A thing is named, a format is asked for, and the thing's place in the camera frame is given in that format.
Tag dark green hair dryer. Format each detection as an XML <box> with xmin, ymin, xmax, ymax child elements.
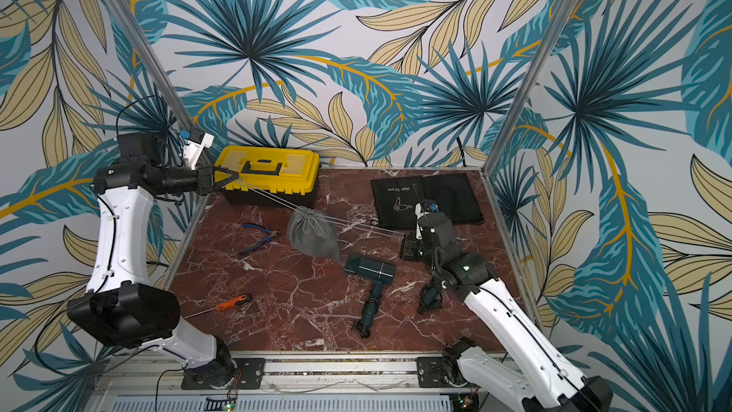
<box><xmin>344</xmin><ymin>254</ymin><xmax>396</xmax><ymax>339</ymax></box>

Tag black hair dryer bag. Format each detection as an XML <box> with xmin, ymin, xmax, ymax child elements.
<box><xmin>371</xmin><ymin>173</ymin><xmax>484</xmax><ymax>230</ymax></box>

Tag grey fabric drawstring pouch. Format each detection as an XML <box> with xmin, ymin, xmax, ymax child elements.
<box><xmin>287</xmin><ymin>207</ymin><xmax>341</xmax><ymax>263</ymax></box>

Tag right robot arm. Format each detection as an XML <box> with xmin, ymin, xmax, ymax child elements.
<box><xmin>401</xmin><ymin>208</ymin><xmax>613</xmax><ymax>411</ymax></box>

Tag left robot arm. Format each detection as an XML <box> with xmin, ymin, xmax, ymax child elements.
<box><xmin>67</xmin><ymin>130</ymin><xmax>238</xmax><ymax>381</ymax></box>

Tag yellow and black toolbox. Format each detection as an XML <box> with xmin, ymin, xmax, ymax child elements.
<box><xmin>215</xmin><ymin>145</ymin><xmax>320</xmax><ymax>208</ymax></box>

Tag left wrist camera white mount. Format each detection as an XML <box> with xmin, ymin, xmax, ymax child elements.
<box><xmin>180</xmin><ymin>129</ymin><xmax>215</xmax><ymax>170</ymax></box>

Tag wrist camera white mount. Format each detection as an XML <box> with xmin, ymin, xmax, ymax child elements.
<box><xmin>415</xmin><ymin>200</ymin><xmax>440</xmax><ymax>240</ymax></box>
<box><xmin>180</xmin><ymin>129</ymin><xmax>215</xmax><ymax>170</ymax></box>

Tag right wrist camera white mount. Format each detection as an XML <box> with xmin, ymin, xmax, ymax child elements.
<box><xmin>415</xmin><ymin>200</ymin><xmax>440</xmax><ymax>240</ymax></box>

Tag blue handled cutting pliers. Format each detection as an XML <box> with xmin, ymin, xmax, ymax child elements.
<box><xmin>236</xmin><ymin>223</ymin><xmax>280</xmax><ymax>258</ymax></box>

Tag orange handled screwdriver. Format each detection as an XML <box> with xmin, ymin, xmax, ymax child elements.
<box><xmin>186</xmin><ymin>294</ymin><xmax>253</xmax><ymax>319</ymax></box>

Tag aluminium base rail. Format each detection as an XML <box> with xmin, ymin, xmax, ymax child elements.
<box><xmin>85</xmin><ymin>351</ymin><xmax>507</xmax><ymax>411</ymax></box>

